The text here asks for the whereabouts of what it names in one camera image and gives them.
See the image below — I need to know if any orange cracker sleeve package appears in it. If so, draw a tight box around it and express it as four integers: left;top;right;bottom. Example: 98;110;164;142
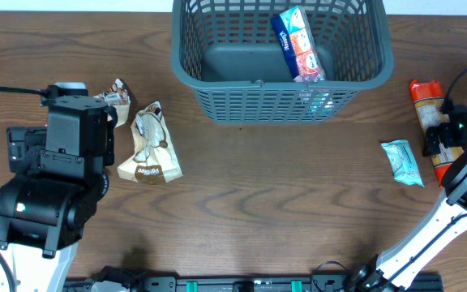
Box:
409;79;464;187

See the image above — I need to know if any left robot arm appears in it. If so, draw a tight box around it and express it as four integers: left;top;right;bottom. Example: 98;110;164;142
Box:
0;82;118;291

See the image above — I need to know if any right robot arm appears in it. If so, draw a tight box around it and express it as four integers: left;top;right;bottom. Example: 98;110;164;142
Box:
344;149;467;291

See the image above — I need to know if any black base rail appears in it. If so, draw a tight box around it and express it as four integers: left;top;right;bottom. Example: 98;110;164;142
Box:
62;265;444;292

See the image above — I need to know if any grey plastic basket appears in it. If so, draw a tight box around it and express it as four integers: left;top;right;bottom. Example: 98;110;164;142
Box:
171;0;394;123

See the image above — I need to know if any beige brown snack bag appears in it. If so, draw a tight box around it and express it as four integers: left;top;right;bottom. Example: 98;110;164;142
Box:
118;101;183;184

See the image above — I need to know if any multicolour tissue pack strip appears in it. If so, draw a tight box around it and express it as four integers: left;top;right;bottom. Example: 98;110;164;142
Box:
269;6;326;84

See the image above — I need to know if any long beige snack bag strip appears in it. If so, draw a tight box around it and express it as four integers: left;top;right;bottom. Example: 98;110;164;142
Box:
95;79;131;127

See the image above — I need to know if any teal snack bar wrapper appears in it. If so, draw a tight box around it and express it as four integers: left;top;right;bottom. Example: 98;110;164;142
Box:
381;140;424;187

